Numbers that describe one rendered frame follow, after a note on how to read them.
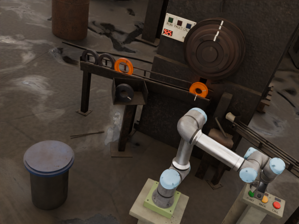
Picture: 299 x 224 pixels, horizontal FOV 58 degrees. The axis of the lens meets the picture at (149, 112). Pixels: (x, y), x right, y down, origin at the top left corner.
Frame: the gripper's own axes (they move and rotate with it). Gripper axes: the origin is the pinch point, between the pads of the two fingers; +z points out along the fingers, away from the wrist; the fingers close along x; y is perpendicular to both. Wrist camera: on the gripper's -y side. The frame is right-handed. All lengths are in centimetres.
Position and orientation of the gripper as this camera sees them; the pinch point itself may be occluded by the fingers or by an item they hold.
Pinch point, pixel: (252, 192)
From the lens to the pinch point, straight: 182.8
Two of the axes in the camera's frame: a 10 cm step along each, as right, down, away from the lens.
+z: -0.5, 6.0, 8.0
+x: -8.9, -3.9, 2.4
